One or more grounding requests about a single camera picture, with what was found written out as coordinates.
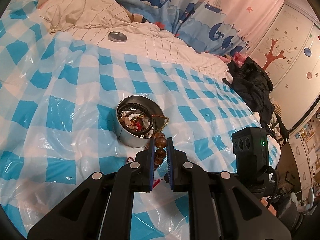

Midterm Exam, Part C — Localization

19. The large brown wooden bead bracelet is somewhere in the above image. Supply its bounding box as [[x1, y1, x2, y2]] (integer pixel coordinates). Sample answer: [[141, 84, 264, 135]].
[[146, 132, 168, 172]]

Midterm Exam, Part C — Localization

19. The white bead bracelet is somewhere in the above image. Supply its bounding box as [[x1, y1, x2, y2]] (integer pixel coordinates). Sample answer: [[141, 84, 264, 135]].
[[120, 112, 153, 138]]

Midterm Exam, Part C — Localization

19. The person right hand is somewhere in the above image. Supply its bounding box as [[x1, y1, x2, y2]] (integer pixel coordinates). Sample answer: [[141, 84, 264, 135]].
[[261, 198, 277, 216]]

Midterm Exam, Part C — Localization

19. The black clothes pile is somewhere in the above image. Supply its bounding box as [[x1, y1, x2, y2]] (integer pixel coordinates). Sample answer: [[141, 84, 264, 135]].
[[223, 57, 289, 142]]

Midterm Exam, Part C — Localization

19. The round silver metal tin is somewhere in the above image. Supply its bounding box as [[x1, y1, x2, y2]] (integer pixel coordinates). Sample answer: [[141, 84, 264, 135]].
[[114, 95, 169, 148]]

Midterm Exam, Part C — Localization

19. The white wardrobe with tree decal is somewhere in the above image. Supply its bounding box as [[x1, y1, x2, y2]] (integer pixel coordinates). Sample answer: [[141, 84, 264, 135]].
[[250, 4, 319, 129]]

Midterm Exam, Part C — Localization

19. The blue white checkered plastic sheet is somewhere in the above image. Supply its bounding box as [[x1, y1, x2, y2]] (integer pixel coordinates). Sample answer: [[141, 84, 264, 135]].
[[1, 0, 260, 236]]

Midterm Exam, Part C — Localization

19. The pink star curtain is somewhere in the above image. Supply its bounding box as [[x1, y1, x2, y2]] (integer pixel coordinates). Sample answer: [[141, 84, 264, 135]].
[[184, 0, 291, 55]]

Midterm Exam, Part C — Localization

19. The white grid pattern duvet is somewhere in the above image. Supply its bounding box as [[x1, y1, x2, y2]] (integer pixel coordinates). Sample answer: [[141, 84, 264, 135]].
[[67, 23, 233, 81]]

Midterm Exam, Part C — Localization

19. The blue whale pattern curtain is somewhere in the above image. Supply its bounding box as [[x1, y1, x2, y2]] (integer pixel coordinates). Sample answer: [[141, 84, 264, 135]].
[[115, 0, 250, 56]]

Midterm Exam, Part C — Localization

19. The silver tin lid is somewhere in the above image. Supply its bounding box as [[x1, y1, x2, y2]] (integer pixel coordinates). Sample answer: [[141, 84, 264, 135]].
[[108, 31, 127, 42]]

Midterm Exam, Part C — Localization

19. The beige grid pattern pillow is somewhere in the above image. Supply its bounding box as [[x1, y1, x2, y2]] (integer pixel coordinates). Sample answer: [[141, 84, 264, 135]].
[[39, 0, 132, 33]]

